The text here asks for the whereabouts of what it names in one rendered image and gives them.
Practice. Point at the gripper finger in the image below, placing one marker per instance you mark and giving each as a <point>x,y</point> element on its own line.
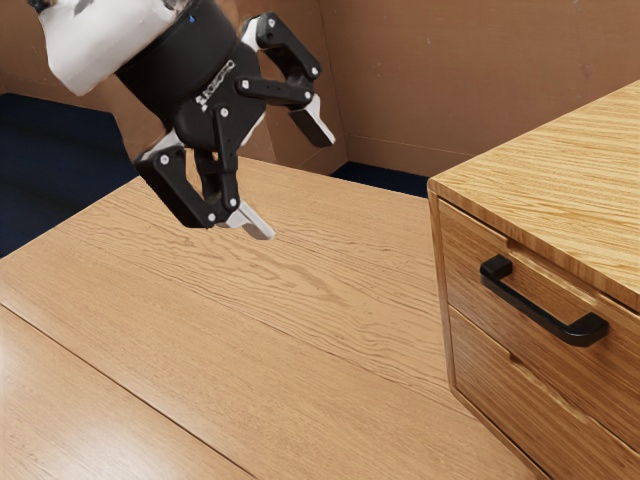
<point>200,195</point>
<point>280,60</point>

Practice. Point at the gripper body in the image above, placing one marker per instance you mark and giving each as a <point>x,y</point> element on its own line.
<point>195,75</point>

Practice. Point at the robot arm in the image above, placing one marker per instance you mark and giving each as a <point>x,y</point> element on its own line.
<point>95,35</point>

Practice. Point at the wooden drawer cabinet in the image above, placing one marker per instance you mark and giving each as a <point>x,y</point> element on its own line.
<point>545,210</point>

